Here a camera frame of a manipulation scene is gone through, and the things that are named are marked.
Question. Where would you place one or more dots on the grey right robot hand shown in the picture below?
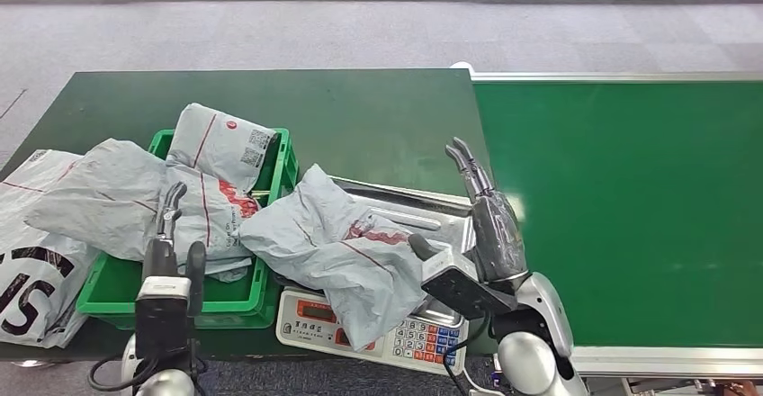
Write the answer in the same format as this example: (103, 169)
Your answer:
(499, 238)

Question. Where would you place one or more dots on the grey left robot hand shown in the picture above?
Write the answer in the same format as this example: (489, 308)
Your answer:
(160, 259)

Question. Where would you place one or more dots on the grey mailer bag red splotch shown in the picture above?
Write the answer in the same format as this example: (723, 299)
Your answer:
(334, 244)

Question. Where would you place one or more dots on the steel weighing tray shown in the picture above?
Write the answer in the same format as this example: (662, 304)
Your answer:
(429, 214)

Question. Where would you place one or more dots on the green plastic basket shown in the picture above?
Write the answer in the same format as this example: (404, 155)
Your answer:
(226, 307)

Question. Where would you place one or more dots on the grey mailer bag printed text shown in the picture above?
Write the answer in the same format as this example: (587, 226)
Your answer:
(220, 226)

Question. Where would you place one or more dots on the plain grey mailer bag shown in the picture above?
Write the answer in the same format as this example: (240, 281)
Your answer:
(101, 196)

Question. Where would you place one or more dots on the white mailer bag black letters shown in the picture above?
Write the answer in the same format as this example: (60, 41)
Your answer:
(30, 262)

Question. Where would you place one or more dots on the grey mailer bag QR codes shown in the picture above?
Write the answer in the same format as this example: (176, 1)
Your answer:
(220, 143)

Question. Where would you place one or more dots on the green conveyor belt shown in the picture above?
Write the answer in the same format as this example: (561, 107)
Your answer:
(626, 202)

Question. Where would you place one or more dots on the white electronic scale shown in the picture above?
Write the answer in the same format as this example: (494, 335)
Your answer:
(310, 328)

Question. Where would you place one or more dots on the dark blue floor mat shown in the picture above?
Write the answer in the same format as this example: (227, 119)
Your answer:
(328, 381)

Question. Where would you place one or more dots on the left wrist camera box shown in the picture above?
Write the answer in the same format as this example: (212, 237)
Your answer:
(161, 322)

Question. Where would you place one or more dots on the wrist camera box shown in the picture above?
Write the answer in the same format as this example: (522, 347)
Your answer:
(453, 286)
(161, 322)

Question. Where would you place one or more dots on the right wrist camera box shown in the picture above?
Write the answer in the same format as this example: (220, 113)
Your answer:
(453, 286)

